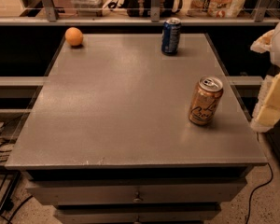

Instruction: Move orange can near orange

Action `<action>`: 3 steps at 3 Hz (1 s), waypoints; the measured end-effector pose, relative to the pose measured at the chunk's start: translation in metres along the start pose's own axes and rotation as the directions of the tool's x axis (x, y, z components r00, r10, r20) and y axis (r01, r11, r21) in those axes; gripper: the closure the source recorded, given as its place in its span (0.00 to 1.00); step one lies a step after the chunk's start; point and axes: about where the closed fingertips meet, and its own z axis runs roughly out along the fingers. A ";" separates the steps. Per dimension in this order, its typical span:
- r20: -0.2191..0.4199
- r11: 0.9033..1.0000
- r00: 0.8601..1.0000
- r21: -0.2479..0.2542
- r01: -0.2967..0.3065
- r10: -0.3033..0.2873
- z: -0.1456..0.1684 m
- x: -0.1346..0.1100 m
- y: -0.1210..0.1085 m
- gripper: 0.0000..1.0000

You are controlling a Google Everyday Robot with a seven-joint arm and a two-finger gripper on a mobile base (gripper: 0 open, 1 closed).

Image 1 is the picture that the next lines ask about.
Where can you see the blue soda can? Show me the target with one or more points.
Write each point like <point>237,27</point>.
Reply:
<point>170,36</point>

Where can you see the orange fruit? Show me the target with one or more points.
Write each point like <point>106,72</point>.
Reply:
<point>73,36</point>

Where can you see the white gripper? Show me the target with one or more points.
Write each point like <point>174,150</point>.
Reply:
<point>267,109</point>

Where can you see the lower grey drawer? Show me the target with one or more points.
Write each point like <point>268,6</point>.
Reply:
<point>133,214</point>

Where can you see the grey drawer cabinet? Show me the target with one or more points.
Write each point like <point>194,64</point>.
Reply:
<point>118,109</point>

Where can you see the orange soda can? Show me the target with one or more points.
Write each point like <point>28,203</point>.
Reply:
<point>205,99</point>

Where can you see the upper grey drawer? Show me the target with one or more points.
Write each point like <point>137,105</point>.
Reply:
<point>135,191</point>

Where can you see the grey metal shelf rail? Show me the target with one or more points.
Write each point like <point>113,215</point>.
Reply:
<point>61,13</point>

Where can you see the grey drawer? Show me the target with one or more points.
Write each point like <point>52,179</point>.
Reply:
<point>135,191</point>
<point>133,214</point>

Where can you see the snack bag on shelf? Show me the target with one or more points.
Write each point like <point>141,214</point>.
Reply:
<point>215,8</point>

